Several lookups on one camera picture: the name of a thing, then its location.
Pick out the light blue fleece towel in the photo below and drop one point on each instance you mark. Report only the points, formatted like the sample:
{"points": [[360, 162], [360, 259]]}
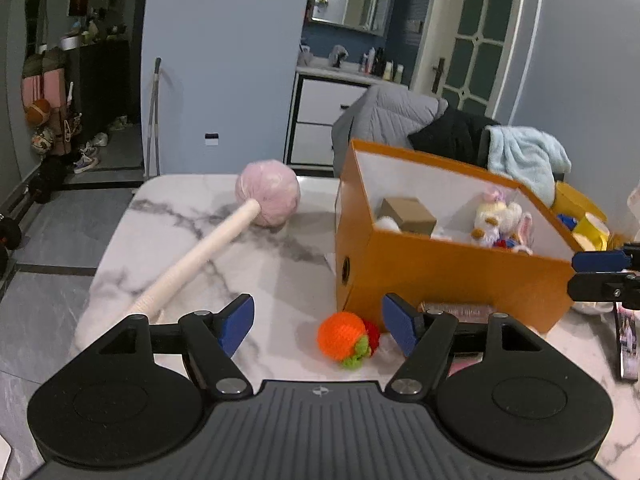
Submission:
{"points": [[525, 155]]}

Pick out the orange cardboard box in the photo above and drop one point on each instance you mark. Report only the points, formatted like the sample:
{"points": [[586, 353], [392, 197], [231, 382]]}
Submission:
{"points": [[450, 275]]}

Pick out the wavy wall mirror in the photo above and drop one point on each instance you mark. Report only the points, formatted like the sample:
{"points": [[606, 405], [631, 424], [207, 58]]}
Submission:
{"points": [[37, 15]]}

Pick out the black smartphone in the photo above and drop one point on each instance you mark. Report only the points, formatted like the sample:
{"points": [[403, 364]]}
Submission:
{"points": [[627, 345]]}

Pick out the dark printed card box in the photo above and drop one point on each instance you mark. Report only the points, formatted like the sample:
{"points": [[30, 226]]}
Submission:
{"points": [[465, 311]]}

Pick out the small blue item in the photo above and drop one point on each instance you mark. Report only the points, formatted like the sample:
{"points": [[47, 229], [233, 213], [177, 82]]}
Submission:
{"points": [[567, 221]]}

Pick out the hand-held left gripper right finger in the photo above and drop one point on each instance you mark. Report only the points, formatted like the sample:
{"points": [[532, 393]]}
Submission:
{"points": [[400, 322]]}

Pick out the crocheted rabbit doll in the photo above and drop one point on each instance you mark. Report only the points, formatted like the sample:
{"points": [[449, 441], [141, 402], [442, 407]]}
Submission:
{"points": [[492, 215]]}

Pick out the gold gift box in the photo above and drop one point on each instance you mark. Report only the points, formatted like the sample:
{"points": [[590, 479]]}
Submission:
{"points": [[407, 212]]}

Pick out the grey metal pole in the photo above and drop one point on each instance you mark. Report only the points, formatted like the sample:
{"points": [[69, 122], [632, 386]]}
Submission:
{"points": [[152, 120]]}

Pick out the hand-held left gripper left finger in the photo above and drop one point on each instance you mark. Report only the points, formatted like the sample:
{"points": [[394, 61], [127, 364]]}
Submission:
{"points": [[237, 322]]}

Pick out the silver round tin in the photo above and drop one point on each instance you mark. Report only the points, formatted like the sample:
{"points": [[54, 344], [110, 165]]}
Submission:
{"points": [[71, 42]]}

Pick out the orange red crocheted fruit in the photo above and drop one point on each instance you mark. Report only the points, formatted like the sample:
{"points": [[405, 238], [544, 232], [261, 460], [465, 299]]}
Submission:
{"points": [[340, 332]]}

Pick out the grey faucet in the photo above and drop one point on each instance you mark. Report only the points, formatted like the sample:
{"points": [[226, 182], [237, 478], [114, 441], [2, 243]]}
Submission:
{"points": [[340, 56]]}

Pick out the black cabinet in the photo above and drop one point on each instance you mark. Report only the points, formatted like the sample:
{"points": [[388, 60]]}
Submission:
{"points": [[100, 85]]}

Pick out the black dumbbell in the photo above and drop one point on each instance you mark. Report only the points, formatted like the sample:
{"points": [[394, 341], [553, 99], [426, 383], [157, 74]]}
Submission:
{"points": [[9, 235], [47, 180]]}

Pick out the grey quilted jacket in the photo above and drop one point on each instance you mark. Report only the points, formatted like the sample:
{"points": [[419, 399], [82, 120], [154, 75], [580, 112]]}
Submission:
{"points": [[385, 115]]}

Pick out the orange basketball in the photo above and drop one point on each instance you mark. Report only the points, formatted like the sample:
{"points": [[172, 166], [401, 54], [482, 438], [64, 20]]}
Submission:
{"points": [[38, 112]]}

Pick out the pink bag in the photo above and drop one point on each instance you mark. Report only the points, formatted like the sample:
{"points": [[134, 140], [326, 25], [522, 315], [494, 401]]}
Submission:
{"points": [[45, 87]]}

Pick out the pink massage hammer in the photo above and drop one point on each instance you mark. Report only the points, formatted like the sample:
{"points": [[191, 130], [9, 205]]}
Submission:
{"points": [[270, 190]]}

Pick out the wall socket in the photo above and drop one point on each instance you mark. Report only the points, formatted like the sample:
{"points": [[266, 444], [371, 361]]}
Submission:
{"points": [[212, 139]]}

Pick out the white vanity cabinet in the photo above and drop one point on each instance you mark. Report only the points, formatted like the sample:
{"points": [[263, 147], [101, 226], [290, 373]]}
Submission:
{"points": [[315, 105]]}

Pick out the row of toiletry bottles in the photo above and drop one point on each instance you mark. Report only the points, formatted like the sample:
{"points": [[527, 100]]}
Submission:
{"points": [[382, 65]]}

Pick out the pink toothbrush cup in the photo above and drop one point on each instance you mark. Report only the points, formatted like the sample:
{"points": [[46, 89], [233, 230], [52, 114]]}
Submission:
{"points": [[305, 55]]}

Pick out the patterned ball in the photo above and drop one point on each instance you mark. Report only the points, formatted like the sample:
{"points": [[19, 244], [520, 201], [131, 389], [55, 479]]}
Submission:
{"points": [[42, 140]]}

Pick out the yellow mug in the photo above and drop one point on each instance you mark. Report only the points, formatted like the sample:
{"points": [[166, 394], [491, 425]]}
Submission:
{"points": [[592, 225]]}

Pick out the white glass panel door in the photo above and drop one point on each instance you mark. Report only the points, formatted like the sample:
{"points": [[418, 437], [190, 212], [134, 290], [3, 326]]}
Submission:
{"points": [[480, 45]]}

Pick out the white flat device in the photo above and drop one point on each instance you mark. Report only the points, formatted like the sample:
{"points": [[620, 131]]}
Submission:
{"points": [[4, 452]]}

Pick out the white black sneakers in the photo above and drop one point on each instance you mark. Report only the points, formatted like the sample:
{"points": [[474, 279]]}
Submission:
{"points": [[86, 160]]}

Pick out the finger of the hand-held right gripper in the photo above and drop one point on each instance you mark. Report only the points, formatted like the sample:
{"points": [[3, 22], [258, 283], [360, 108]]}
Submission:
{"points": [[597, 260], [595, 287]]}

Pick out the yellow bowl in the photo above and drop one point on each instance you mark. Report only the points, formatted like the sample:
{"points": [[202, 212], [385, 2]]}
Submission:
{"points": [[570, 197]]}

